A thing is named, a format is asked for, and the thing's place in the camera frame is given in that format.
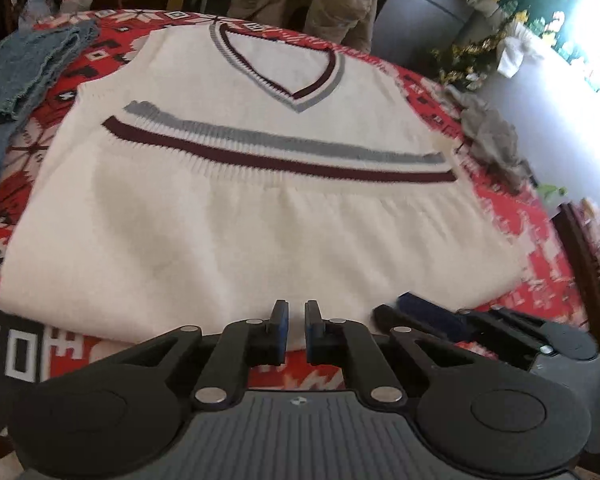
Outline blue denim jeans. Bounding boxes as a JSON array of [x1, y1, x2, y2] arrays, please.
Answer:
[[0, 19, 102, 219]]

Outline silver refrigerator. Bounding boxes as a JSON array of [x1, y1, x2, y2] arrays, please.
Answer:
[[372, 0, 472, 74]]

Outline white knit v-neck vest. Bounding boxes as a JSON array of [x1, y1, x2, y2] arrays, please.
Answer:
[[0, 22, 524, 348]]

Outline grey crumpled garment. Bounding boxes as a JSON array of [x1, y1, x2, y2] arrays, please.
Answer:
[[443, 86, 533, 194]]

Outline small decorated christmas tree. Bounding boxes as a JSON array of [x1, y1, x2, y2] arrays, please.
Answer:
[[429, 8, 566, 94]]

